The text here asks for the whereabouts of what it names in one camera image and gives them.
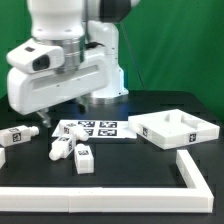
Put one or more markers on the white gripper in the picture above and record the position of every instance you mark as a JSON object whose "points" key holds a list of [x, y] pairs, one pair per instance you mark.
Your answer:
{"points": [[34, 83]]}

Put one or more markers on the white square tabletop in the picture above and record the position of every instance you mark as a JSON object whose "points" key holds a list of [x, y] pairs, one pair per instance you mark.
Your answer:
{"points": [[173, 128]]}

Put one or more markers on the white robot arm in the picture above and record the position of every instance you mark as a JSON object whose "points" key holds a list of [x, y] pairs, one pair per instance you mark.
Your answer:
{"points": [[73, 54]]}

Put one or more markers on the paper sheet with markers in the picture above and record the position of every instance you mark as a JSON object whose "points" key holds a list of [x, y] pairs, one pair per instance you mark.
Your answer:
{"points": [[100, 128]]}

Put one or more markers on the white block at left edge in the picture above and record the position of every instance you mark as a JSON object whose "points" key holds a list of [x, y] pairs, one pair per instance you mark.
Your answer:
{"points": [[2, 157]]}

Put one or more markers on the white L-shaped fence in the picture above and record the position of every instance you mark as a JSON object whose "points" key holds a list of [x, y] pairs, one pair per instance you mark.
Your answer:
{"points": [[195, 197]]}

